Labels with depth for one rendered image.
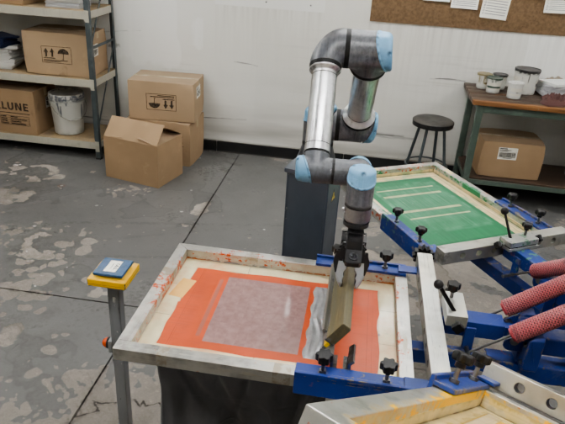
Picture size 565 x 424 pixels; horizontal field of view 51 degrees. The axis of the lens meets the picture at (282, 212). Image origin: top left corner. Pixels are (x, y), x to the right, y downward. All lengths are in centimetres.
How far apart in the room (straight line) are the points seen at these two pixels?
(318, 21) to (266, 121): 102
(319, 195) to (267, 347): 73
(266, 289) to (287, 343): 27
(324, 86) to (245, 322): 73
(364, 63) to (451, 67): 362
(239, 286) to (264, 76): 373
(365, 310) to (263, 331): 34
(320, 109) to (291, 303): 60
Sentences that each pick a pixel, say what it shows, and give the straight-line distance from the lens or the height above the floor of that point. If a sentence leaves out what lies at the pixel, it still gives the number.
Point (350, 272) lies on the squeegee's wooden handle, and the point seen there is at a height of 110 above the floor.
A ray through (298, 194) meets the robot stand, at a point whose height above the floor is 110.
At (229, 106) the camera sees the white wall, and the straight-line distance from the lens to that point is 561.
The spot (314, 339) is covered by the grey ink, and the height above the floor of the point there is 96.
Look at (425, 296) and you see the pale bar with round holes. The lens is 183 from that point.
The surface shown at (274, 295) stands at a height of 96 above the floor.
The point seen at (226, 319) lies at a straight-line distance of 178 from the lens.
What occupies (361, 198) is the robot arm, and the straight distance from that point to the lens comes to 157.
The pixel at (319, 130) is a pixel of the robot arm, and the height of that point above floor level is 149.
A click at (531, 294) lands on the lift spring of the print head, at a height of 111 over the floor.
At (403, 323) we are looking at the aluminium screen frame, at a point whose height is 99.
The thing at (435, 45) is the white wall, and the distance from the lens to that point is 535.
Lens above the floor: 201
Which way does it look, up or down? 26 degrees down
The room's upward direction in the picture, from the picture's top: 4 degrees clockwise
